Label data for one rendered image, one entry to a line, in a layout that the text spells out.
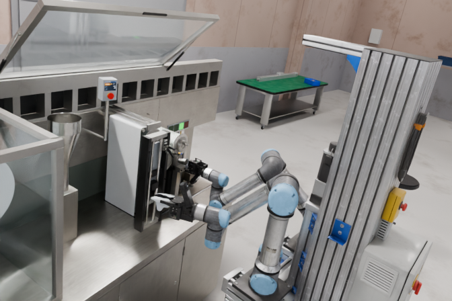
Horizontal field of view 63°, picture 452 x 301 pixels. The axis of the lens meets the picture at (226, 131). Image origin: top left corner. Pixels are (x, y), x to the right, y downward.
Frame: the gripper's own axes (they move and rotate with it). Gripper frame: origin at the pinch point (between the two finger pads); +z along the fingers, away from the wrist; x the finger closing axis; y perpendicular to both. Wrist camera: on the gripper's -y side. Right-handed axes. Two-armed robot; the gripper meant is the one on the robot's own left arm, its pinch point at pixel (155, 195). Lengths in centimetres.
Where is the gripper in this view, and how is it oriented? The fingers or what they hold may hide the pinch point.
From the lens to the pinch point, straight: 175.2
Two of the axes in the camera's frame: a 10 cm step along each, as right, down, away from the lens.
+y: -1.8, 9.6, 2.0
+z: -9.6, -2.2, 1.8
